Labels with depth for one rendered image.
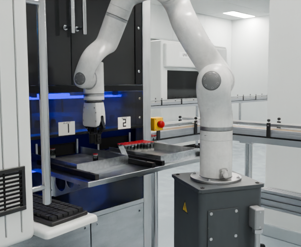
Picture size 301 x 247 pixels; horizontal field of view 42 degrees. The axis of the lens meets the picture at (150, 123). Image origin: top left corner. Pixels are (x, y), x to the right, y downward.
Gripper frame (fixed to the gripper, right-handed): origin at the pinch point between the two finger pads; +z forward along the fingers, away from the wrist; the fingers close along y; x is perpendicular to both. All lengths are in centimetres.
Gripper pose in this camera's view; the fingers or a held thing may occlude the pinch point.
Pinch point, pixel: (94, 138)
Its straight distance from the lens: 162.8
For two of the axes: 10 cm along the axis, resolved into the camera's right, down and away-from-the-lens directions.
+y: 7.1, 0.5, -7.0
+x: 7.0, -0.7, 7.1
